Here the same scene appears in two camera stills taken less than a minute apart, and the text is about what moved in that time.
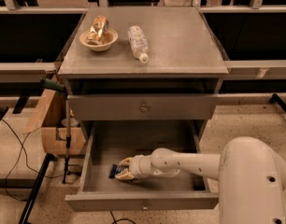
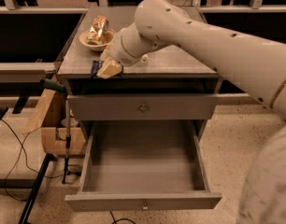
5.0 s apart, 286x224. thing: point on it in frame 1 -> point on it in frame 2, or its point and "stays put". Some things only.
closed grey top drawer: (102, 107) stays put
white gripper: (136, 166) -> (119, 52)
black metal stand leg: (50, 157) stays put
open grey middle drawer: (107, 143) stays put
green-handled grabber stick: (53, 84) stays put
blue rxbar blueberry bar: (115, 170) -> (96, 65)
